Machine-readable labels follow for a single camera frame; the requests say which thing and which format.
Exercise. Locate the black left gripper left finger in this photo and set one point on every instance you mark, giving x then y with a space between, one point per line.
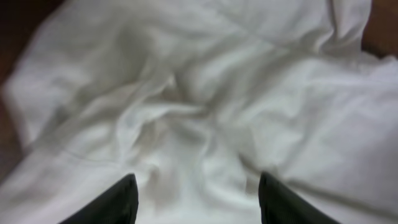
117 205

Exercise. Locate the white t-shirt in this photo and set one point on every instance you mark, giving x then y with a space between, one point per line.
197 98

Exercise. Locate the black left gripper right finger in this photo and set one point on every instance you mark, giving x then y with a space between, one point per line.
280 205

